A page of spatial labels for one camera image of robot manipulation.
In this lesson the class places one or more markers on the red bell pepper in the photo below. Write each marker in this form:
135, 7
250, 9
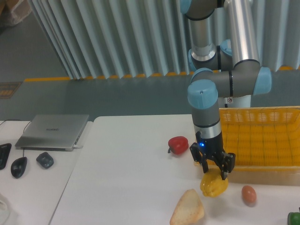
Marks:
178, 145

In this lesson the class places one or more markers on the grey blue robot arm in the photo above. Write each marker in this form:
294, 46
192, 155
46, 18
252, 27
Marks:
220, 74

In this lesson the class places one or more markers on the yellow plastic basket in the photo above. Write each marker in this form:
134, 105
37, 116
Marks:
261, 138

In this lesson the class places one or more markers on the white laptop cable plug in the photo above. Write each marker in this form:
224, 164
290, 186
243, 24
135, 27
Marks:
77, 147

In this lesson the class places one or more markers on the black computer mouse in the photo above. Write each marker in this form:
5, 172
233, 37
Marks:
18, 167

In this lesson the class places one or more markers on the slice of bread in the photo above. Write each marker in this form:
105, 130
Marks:
189, 209

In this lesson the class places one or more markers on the silver laptop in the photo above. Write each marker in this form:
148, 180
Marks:
53, 132

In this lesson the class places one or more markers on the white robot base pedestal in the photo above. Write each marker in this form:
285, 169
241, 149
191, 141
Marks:
235, 102

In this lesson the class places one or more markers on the dark grey small device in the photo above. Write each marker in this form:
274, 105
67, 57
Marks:
45, 160

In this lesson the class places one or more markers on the green pepper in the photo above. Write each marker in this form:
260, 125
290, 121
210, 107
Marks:
293, 218

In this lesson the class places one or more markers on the yellow bell pepper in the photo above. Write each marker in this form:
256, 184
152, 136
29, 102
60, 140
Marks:
212, 184

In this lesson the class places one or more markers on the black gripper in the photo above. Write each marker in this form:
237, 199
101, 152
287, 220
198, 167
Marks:
212, 149

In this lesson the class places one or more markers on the black keyboard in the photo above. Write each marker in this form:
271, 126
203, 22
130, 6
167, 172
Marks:
4, 154

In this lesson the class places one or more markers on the brown egg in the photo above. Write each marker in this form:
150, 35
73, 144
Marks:
248, 194

